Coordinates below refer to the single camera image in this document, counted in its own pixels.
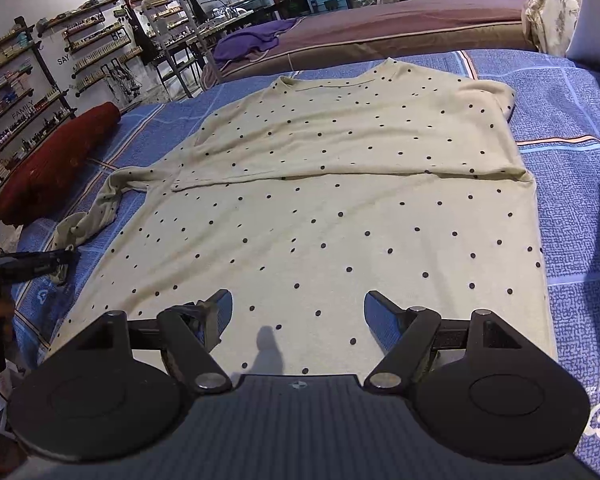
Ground purple blanket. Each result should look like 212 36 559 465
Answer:
212 17 309 69

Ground red pillow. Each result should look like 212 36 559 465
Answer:
0 101 122 226

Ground cream polka dot shirt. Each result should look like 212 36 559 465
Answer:
45 58 561 376

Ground floral cream cloth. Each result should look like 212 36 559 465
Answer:
524 0 589 59

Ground cluttered work table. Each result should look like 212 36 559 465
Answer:
195 0 282 37

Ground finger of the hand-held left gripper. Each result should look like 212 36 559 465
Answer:
0 250 81 280

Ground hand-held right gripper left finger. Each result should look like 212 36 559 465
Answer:
71 288 234 395

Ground metal folding ladder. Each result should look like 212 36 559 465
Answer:
142 0 222 100

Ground wall shelves with small bottles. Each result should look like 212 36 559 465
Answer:
0 0 201 206

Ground brown mattress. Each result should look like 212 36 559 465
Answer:
220 0 537 82

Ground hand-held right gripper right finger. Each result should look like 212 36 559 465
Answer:
363 289 529 393

